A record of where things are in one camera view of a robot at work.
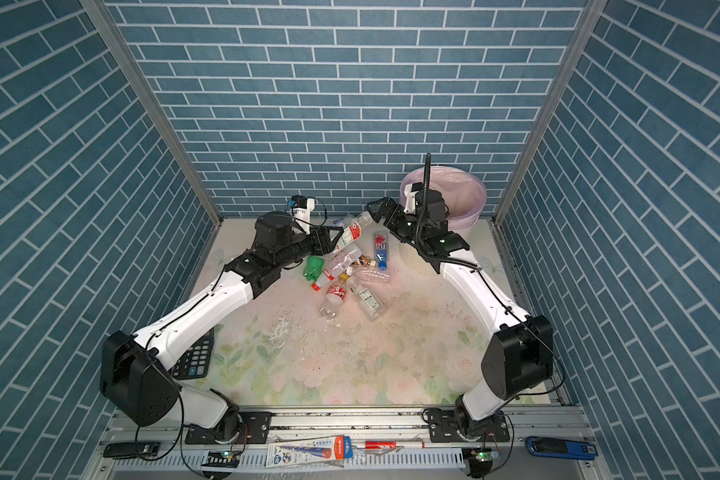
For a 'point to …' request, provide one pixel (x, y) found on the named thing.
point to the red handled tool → (386, 445)
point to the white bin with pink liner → (464, 193)
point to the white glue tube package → (309, 451)
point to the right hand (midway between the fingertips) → (371, 208)
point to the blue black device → (547, 446)
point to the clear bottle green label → (372, 305)
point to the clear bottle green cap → (352, 231)
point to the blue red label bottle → (381, 252)
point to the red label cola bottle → (334, 299)
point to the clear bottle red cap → (337, 265)
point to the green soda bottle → (313, 267)
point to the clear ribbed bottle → (368, 275)
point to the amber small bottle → (364, 261)
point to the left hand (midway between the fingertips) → (337, 229)
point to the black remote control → (126, 449)
